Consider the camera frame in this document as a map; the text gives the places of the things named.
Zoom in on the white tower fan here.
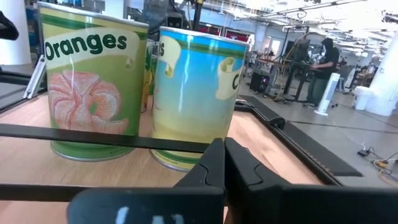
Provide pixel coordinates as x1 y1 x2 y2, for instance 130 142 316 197
313 72 341 117

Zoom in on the wooden shelf black metal frame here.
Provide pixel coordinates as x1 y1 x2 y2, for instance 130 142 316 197
0 123 210 203

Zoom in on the white bin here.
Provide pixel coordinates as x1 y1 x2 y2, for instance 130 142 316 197
352 85 376 111

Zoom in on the oranges tin can green label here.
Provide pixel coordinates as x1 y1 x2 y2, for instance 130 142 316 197
37 1 150 162

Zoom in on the black standing desk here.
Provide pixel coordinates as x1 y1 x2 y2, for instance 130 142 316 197
257 57 324 103

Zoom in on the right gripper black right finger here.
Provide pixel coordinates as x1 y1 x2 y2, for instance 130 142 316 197
224 137 398 224

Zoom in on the carrots tin can blue label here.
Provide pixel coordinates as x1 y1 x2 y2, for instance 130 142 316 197
149 26 251 174

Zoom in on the white pillar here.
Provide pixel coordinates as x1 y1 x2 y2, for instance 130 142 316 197
0 0 32 66
365 30 398 118

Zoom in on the aluminium profile bar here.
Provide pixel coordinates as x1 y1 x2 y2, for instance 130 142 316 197
24 54 47 100

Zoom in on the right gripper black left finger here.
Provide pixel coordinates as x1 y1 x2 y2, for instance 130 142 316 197
67 138 226 224

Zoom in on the person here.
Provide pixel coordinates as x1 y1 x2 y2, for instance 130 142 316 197
306 37 341 108

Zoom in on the black computer box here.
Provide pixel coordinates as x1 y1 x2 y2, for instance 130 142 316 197
250 72 270 93

